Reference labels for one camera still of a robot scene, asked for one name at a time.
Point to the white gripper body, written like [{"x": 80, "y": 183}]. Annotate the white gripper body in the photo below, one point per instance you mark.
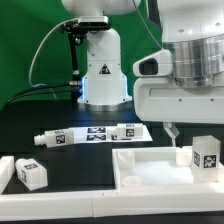
[{"x": 161, "y": 100}]

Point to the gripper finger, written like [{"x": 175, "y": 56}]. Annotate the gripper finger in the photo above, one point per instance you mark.
[{"x": 171, "y": 133}]

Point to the white square tabletop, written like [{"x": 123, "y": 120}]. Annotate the white square tabletop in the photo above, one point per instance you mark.
[{"x": 157, "y": 166}]

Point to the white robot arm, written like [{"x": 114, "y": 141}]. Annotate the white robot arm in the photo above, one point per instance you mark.
[{"x": 183, "y": 80}]

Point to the paper sheet with tags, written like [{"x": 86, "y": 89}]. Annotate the paper sheet with tags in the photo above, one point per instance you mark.
[{"x": 99, "y": 134}]

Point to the white fence front bar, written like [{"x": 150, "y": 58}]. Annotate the white fence front bar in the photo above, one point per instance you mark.
[{"x": 151, "y": 200}]

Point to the white fence bar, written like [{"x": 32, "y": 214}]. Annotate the white fence bar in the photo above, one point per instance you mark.
[
  {"x": 7, "y": 170},
  {"x": 151, "y": 200}
]

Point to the white fence left bar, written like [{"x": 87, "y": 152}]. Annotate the white fence left bar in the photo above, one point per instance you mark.
[{"x": 7, "y": 170}]

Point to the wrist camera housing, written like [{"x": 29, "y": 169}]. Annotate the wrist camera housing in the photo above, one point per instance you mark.
[{"x": 158, "y": 64}]

